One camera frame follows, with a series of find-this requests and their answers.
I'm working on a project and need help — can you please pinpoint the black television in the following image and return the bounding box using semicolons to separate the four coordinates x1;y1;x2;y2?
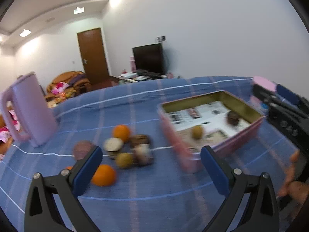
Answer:
132;43;166;75

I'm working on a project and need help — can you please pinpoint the brown wooden door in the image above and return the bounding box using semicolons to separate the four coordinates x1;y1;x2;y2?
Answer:
77;28;110;84

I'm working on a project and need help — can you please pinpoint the sugarcane piece pale end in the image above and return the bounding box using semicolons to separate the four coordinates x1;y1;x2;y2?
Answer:
103;137;124;160

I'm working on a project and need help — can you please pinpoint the small dark passion fruit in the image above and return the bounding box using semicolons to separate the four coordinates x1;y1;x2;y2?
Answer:
226;111;240;127

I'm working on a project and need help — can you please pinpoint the dark wrinkled fruit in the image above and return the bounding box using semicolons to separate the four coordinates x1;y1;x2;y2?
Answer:
134;143;154;166

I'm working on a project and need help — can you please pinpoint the small brown kiwi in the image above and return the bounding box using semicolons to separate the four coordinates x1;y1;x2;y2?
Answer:
115;153;134;169
191;125;204;140

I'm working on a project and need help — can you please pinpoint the pink electric kettle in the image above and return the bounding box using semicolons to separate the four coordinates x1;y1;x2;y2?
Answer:
1;72;58;147

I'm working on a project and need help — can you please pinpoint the dark sugarcane piece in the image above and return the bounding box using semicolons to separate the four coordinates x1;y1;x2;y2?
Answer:
130;134;150;148

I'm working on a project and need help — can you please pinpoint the large purple passion fruit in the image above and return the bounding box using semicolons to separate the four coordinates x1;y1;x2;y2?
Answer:
73;140;94;161

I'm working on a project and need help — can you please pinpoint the blue plaid tablecloth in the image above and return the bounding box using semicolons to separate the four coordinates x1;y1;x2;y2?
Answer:
0;75;300;232

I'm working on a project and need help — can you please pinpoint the white tv stand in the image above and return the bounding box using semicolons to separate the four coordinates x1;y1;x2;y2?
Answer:
117;72;167;83

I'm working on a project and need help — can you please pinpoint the person's right hand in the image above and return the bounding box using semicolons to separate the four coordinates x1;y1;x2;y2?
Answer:
278;150;308;204

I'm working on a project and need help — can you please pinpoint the pink cartoon cup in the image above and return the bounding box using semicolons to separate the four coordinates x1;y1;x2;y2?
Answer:
250;76;277;113

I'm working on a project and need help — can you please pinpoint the pink rectangular tin box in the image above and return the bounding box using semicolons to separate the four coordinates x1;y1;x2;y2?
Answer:
158;91;263;173

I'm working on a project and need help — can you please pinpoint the printed paper in tin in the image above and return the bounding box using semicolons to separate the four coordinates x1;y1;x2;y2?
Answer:
167;101;250;154

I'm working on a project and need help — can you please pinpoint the orange leather sofa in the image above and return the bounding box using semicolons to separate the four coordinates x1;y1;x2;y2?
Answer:
46;71;92;95

